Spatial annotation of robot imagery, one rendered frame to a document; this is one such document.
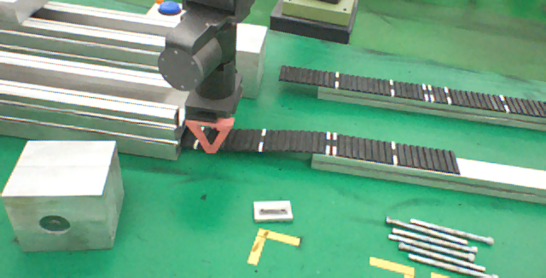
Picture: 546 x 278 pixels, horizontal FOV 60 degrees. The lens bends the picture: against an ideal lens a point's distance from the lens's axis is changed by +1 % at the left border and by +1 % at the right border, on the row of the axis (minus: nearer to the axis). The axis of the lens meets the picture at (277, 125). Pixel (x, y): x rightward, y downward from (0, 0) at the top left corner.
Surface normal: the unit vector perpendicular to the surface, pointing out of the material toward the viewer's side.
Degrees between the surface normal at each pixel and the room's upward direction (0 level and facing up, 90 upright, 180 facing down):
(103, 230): 90
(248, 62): 90
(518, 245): 0
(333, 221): 0
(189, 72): 89
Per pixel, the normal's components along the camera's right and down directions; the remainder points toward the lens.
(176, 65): -0.33, 0.54
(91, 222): 0.10, 0.62
